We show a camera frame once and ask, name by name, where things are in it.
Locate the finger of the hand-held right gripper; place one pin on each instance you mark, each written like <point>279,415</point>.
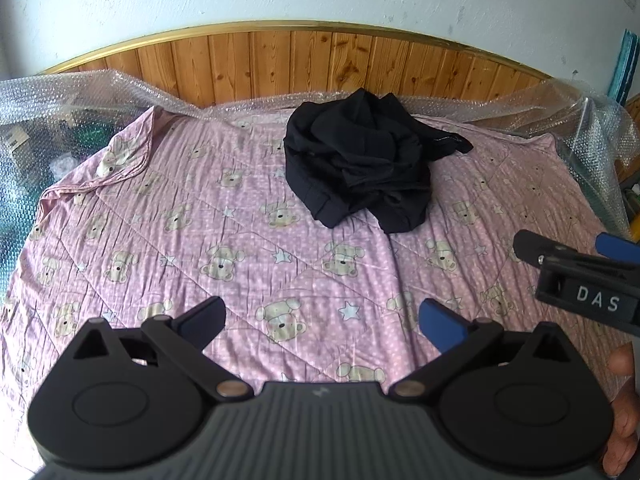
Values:
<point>617,247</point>
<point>530,245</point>

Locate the dark green mattress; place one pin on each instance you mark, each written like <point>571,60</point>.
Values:
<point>25,200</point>

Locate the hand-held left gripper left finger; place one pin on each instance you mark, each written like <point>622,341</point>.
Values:
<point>200,321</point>

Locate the clear bubble wrap sheet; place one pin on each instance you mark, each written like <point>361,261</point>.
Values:
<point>590,110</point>

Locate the black pants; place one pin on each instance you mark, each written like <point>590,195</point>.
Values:
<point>360,170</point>

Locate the teal towel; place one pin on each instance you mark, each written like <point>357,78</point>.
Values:
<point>622,70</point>

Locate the white paper label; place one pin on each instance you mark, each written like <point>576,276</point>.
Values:
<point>15,139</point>

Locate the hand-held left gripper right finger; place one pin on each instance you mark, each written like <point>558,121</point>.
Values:
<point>440,322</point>

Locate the person's right hand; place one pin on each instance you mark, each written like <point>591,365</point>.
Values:
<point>627,425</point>

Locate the wooden headboard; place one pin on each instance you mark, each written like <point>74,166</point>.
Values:
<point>300,65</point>

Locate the pink bear print blanket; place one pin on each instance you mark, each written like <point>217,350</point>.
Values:
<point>200,220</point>

